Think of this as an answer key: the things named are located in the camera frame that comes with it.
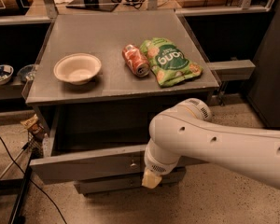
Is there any black floor cable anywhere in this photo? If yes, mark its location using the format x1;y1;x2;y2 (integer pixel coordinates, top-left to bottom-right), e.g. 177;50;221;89
0;125;68;224

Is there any green snack bag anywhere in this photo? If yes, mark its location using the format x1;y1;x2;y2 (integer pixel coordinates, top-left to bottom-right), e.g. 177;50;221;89
140;37;203;88

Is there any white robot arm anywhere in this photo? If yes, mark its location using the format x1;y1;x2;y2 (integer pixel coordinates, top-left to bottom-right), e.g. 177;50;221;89
142;98;280;189

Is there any grey lower drawer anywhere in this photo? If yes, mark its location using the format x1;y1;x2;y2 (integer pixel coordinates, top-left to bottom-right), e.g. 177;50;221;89
74;167;186;195

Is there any red soda can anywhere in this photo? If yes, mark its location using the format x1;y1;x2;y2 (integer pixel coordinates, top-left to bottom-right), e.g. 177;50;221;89
122;44;149;77

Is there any grey drawer cabinet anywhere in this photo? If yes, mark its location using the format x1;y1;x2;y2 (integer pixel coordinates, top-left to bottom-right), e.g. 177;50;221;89
21;10;222;198

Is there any black monitor stand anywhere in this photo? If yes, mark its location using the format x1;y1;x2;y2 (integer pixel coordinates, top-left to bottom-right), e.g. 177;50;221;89
66;0;117;12

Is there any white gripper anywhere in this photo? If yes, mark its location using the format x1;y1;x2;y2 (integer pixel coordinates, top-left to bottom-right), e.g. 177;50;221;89
142;140;180;189

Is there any brown snack packet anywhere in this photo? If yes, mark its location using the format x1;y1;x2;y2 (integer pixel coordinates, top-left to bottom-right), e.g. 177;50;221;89
21;115;45;141

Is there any grey side ledge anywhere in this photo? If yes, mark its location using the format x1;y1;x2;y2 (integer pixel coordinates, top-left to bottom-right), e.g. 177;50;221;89
207;60;255;81

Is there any blue patterned bowl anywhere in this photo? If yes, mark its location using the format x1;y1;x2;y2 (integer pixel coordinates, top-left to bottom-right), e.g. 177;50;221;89
0;64;14;86

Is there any small dark bowl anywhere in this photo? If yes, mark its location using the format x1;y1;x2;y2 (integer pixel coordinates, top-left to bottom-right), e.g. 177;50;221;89
17;64;38;82

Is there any black floor stand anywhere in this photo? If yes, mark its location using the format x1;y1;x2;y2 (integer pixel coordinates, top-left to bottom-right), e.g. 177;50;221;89
0;142;38;224

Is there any grey top drawer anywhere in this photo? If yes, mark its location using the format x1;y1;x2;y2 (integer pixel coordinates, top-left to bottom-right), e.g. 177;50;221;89
31;105;166;184

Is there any grey drawer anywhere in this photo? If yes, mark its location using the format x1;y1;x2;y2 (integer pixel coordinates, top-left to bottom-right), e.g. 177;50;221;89
31;105;166;184
74;167;186;195

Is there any white paper bowl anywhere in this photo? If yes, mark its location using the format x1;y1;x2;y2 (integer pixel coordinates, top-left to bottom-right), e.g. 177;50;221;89
53;53;102;85

